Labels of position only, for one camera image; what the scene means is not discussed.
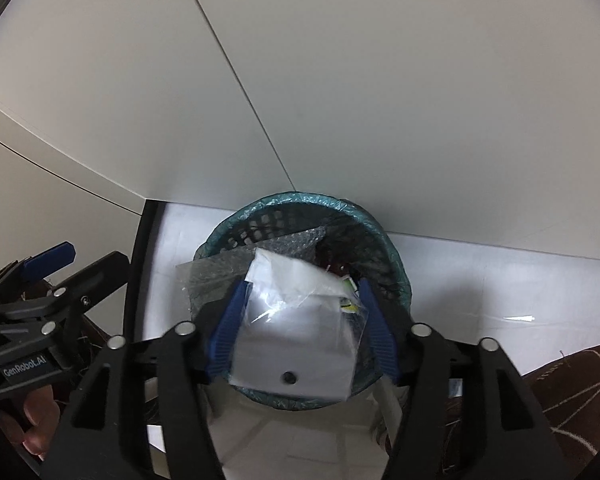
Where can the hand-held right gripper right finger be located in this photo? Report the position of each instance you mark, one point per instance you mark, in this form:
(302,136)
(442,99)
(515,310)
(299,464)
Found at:
(382,335)

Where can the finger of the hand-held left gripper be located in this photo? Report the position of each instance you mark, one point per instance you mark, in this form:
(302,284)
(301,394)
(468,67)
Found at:
(50,256)
(95,280)

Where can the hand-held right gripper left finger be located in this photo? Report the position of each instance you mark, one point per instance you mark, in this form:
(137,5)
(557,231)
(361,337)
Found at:
(227,335)

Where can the black trash bin teal liner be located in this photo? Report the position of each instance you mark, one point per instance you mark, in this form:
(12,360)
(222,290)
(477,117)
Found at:
(396,275)

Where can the clear zip bag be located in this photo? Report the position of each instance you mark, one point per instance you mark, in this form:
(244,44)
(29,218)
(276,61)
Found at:
(290,340)

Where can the clear bubble wrap sheet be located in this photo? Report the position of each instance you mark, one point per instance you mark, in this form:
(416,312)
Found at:
(290,245)

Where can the person's left hand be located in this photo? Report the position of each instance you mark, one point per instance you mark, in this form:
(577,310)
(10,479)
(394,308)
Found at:
(37,420)

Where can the person's brown patterned trousers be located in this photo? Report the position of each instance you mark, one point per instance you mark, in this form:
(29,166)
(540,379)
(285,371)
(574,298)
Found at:
(580,400)

